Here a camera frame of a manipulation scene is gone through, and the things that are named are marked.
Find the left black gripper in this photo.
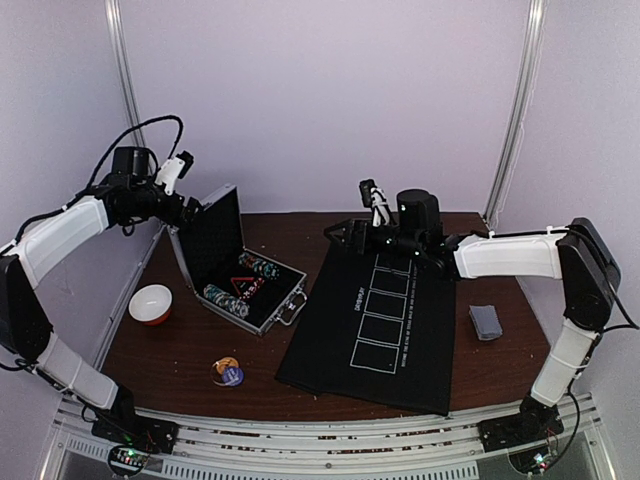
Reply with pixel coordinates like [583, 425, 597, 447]
[131, 174, 204, 229]

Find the aluminium poker chip case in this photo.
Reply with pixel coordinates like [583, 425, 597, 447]
[169, 185, 307, 336]

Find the grey playing card deck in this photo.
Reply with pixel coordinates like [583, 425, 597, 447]
[469, 305, 503, 341]

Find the orange big blind button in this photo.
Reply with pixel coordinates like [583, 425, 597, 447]
[210, 356, 239, 383]

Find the purple small blind button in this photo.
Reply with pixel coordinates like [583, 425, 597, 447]
[221, 366, 245, 387]

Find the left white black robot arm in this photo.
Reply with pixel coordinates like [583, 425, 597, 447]
[1, 147, 201, 444]

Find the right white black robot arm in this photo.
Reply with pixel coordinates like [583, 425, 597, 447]
[324, 182, 624, 447]

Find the poker chip row with 100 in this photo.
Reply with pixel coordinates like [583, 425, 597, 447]
[238, 252, 279, 280]

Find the black poker table mat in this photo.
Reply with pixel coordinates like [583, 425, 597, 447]
[276, 245, 456, 416]

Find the red dice set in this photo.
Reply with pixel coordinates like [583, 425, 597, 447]
[240, 277, 264, 300]

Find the orange white bowl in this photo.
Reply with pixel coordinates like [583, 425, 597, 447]
[128, 284, 173, 326]

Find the poker chip row with 10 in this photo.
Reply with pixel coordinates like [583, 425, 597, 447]
[203, 284, 250, 319]

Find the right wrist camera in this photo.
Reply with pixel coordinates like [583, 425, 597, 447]
[359, 179, 393, 227]

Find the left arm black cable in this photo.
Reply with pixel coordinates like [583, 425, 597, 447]
[74, 115, 184, 196]

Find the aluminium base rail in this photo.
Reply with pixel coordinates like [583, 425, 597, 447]
[42, 392, 614, 480]

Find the right aluminium corner post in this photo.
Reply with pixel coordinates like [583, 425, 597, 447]
[484, 0, 547, 228]

